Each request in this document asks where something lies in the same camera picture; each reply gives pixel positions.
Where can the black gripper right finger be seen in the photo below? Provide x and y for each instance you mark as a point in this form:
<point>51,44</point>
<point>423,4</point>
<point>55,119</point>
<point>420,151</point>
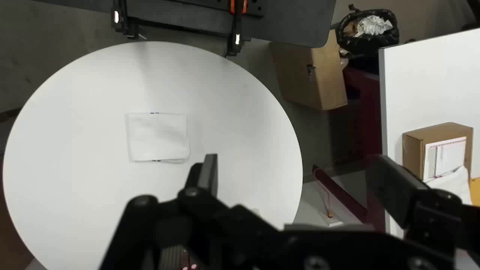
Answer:
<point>399,185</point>

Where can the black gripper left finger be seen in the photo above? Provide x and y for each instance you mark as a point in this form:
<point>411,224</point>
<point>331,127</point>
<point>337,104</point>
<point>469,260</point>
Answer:
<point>205,175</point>

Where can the cardboard box white label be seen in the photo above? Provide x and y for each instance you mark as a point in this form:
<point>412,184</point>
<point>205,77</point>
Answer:
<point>420,145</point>

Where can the folded white cloth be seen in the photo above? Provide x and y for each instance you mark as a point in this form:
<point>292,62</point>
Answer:
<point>157,137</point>

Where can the white panel board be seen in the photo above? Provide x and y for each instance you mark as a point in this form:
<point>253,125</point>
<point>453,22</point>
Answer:
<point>429,85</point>

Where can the plain brown cardboard box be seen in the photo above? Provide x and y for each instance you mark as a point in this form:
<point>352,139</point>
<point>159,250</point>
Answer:
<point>312,76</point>

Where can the black trash bag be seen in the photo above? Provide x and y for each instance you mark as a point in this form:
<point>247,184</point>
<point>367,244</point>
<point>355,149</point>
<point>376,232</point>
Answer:
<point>367,32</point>

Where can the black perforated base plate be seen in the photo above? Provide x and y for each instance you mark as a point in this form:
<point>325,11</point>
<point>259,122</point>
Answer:
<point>285,23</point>

